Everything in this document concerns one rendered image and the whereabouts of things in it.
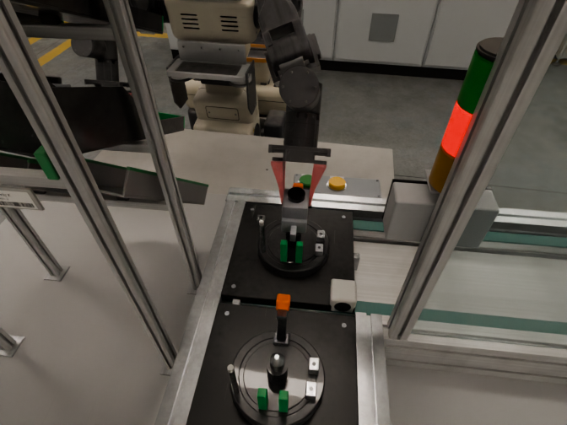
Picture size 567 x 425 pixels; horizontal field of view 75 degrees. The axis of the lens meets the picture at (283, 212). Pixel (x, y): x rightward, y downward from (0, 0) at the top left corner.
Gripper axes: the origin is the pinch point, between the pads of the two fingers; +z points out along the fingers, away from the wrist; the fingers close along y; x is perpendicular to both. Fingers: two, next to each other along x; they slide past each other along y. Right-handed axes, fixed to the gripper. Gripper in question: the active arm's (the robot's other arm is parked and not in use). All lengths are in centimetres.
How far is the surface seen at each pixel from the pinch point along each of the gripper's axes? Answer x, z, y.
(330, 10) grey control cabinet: 274, -130, 9
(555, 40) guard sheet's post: -33.5, -17.5, 19.0
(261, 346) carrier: -10.6, 21.9, -3.2
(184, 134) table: 58, -12, -40
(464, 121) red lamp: -25.8, -12.1, 16.4
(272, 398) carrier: -16.6, 26.2, -0.7
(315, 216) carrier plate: 15.4, 5.1, 4.1
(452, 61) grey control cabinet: 287, -98, 120
